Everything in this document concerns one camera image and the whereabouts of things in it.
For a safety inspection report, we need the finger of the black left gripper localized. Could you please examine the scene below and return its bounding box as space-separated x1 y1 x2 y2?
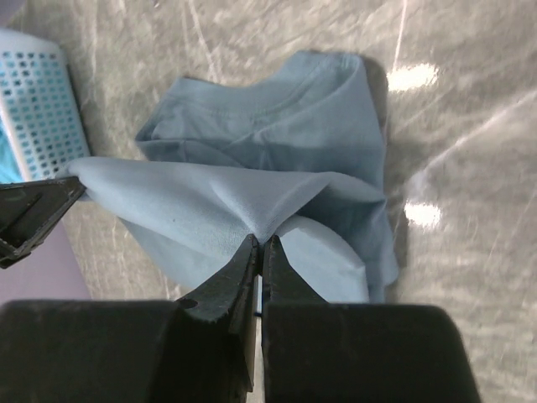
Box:
1 177 86 269

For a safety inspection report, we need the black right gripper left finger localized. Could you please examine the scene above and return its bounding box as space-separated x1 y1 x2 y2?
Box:
1 236 259 402

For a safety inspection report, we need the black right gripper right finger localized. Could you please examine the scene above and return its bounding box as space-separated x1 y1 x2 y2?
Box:
262 237 481 402

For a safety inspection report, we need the grey-blue t shirt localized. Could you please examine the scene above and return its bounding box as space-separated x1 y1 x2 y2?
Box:
61 51 398 303

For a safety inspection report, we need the light cyan t shirt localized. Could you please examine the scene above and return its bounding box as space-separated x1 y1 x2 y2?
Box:
0 127 23 184

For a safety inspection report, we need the white plastic laundry basket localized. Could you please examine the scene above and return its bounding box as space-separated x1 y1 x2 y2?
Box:
1 28 91 181

